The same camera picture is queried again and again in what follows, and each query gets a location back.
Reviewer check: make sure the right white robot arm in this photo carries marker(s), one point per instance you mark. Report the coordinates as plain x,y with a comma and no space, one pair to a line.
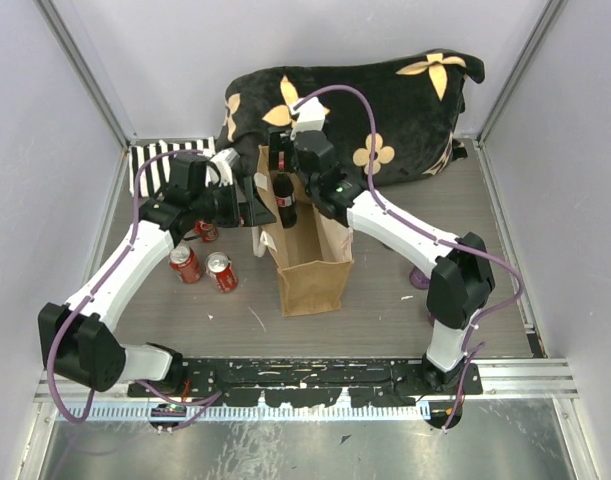
459,273

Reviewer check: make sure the glass cola bottle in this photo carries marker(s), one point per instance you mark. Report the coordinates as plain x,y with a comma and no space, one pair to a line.
284,194

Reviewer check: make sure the red cola can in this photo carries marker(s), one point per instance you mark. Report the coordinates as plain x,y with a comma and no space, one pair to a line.
205,232
185,264
219,268

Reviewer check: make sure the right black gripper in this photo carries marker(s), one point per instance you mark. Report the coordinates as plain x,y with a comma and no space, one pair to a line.
280,137

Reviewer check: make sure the black white striped cloth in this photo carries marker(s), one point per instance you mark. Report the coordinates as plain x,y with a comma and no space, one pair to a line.
155,176

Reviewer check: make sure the black flower-pattern pillow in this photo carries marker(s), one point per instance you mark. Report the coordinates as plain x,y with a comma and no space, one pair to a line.
406,133

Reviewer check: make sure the red cola can left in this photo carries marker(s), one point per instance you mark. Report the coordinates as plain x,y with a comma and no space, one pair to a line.
185,264

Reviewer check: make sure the red cola can back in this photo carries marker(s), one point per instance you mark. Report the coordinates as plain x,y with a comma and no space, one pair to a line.
205,232

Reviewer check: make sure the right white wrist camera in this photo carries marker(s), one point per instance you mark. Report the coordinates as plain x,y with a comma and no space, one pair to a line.
309,114

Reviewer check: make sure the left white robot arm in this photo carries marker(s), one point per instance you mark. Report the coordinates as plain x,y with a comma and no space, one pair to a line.
77,338

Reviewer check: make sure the aluminium rail frame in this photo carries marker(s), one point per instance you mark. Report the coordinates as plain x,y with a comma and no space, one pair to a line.
502,379

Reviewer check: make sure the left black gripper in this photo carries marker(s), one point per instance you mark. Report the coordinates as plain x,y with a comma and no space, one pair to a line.
246,214

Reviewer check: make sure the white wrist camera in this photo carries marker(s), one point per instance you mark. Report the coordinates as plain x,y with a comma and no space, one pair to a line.
309,114
220,168

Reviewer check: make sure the brown jute canvas bag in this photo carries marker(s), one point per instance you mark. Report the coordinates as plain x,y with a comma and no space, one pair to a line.
313,258

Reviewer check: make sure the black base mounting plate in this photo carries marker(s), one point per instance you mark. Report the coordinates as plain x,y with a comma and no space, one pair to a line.
301,383

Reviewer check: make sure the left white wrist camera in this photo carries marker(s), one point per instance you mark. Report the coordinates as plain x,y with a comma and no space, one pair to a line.
220,168

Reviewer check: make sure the red cola can right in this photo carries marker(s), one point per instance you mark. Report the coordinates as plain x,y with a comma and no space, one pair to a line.
219,268

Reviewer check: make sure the purple grape can middle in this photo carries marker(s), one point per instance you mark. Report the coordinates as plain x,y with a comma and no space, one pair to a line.
418,279

